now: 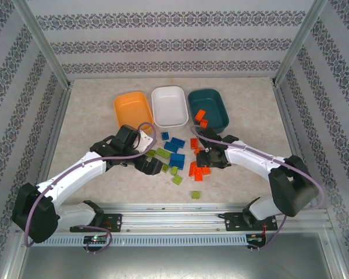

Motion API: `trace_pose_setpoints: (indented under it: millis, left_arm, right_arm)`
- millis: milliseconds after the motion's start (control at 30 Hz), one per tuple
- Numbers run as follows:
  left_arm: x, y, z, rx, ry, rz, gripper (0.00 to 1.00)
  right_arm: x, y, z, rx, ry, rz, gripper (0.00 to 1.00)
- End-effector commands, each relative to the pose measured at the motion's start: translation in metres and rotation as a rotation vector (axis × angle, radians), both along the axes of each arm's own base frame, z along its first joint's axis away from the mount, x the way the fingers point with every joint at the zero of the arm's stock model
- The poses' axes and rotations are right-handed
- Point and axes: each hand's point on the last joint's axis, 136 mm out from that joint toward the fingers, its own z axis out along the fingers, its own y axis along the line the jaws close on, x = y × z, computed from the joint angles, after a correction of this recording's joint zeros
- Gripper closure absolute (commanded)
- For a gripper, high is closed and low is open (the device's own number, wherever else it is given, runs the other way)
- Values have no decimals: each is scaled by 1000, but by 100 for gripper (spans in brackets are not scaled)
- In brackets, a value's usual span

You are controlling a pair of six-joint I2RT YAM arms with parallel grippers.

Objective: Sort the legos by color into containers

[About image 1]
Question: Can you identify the large blue lego brick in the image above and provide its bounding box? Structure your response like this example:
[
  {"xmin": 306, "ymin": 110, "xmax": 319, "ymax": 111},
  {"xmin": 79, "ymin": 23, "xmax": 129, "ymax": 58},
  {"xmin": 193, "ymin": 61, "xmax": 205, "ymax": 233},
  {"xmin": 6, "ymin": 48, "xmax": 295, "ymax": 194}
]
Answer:
[{"xmin": 169, "ymin": 153, "xmax": 186, "ymax": 169}]

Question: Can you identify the orange plastic container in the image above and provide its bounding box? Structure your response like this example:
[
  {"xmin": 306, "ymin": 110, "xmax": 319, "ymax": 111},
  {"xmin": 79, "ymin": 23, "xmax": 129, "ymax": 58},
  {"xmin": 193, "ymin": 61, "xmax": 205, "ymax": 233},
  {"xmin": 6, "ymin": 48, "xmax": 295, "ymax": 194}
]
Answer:
[{"xmin": 113, "ymin": 91, "xmax": 155, "ymax": 135}]

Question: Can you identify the teal plastic container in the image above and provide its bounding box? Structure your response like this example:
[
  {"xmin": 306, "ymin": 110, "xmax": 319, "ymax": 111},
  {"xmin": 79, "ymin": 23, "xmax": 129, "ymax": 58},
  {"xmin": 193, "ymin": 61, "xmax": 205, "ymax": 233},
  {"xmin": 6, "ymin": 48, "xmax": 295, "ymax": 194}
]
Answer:
[{"xmin": 187, "ymin": 88, "xmax": 230, "ymax": 134}]

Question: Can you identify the white plastic container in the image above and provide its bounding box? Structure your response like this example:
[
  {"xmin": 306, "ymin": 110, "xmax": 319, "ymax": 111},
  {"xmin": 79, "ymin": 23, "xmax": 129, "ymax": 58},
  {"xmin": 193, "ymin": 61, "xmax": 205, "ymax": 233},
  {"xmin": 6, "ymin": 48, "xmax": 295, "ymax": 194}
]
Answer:
[{"xmin": 151, "ymin": 85, "xmax": 189, "ymax": 128}]

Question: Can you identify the small circuit board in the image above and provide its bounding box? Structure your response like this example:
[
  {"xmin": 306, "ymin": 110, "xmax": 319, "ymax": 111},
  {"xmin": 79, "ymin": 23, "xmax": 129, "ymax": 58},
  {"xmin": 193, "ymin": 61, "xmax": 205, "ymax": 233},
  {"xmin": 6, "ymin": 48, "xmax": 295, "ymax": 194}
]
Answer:
[
  {"xmin": 83, "ymin": 235, "xmax": 109, "ymax": 244},
  {"xmin": 247, "ymin": 234, "xmax": 267, "ymax": 244}
]

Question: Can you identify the aluminium side rail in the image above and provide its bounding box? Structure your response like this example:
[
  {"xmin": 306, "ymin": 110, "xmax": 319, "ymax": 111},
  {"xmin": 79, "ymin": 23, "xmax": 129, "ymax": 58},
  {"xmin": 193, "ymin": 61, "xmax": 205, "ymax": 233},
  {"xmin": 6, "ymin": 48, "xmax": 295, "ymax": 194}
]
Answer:
[
  {"xmin": 272, "ymin": 85, "xmax": 318, "ymax": 209},
  {"xmin": 27, "ymin": 85, "xmax": 74, "ymax": 212}
]

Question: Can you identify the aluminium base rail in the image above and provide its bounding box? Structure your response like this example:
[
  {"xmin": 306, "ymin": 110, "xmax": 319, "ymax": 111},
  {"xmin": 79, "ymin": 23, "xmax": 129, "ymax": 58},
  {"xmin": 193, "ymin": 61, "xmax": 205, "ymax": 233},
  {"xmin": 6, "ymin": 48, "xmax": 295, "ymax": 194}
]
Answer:
[{"xmin": 16, "ymin": 202, "xmax": 334, "ymax": 234}]

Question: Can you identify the grey slotted cable duct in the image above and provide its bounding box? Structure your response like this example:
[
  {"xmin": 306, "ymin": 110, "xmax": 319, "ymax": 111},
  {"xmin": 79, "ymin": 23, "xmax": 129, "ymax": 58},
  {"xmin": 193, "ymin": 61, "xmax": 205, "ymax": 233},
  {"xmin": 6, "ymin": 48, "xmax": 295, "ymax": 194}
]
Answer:
[{"xmin": 45, "ymin": 234, "xmax": 248, "ymax": 248}]

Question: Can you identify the aluminium frame post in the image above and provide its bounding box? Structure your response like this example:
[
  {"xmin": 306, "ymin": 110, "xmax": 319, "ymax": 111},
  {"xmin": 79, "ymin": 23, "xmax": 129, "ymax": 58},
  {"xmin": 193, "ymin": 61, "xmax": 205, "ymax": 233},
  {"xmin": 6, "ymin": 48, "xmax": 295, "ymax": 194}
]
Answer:
[
  {"xmin": 272, "ymin": 0, "xmax": 330, "ymax": 88},
  {"xmin": 10, "ymin": 0, "xmax": 74, "ymax": 90}
]

